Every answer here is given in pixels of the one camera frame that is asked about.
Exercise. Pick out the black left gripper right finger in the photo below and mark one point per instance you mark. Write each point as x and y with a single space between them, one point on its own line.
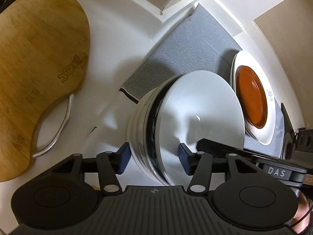
199 166

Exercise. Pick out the white bowl blue pattern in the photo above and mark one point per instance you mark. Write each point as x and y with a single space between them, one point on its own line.
199 104

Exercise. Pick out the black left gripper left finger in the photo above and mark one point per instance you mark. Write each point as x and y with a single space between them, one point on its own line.
109 164

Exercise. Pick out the person's right hand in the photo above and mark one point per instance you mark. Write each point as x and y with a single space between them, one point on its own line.
302 221

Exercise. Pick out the wooden cutting board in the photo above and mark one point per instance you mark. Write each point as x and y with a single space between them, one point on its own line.
45 46

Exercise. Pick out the black gas stove top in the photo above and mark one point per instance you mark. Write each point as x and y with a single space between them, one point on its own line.
289 136

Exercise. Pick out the brown round plate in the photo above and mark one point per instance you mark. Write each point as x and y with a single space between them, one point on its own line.
251 96

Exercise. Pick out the grey table mat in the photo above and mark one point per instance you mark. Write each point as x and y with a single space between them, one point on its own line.
199 42

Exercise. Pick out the cream ribbed bowl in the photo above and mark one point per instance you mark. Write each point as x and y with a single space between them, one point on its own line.
136 132

